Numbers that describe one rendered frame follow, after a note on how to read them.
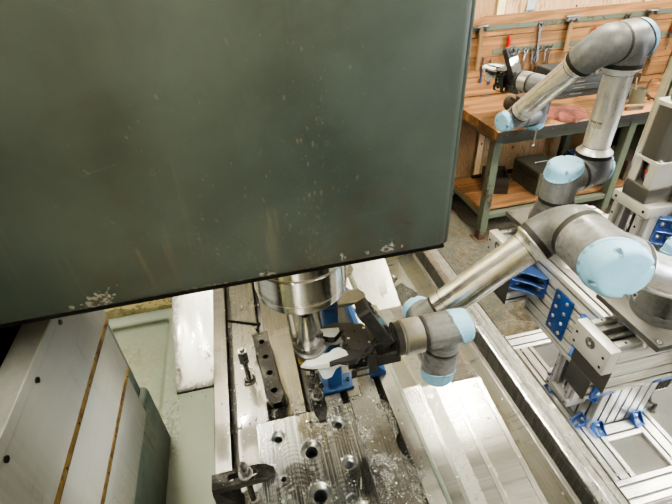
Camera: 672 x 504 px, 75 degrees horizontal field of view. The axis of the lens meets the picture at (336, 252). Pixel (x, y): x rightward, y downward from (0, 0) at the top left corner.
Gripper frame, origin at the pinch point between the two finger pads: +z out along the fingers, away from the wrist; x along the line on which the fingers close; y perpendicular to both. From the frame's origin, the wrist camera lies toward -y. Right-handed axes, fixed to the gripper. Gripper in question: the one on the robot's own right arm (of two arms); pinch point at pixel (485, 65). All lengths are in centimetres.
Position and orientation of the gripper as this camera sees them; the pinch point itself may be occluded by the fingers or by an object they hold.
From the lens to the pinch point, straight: 207.2
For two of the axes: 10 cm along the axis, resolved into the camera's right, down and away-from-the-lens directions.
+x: 8.7, -4.1, 2.7
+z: -4.6, -5.0, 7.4
